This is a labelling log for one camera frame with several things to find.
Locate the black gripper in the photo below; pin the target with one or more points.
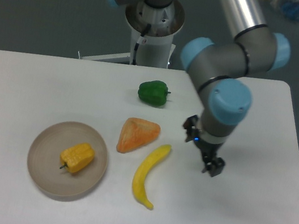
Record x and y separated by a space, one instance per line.
206 143

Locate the yellow toy banana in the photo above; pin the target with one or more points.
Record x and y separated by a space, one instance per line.
139 180

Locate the beige round plate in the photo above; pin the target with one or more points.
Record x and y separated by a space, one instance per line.
51 176

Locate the yellow toy bell pepper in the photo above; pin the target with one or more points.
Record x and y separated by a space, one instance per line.
77 157

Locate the orange toy fruit wedge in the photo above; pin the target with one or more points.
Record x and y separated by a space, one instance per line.
136 133

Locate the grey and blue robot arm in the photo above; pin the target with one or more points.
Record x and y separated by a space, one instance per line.
214 70

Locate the green toy bell pepper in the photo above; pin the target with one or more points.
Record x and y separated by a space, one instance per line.
153 93

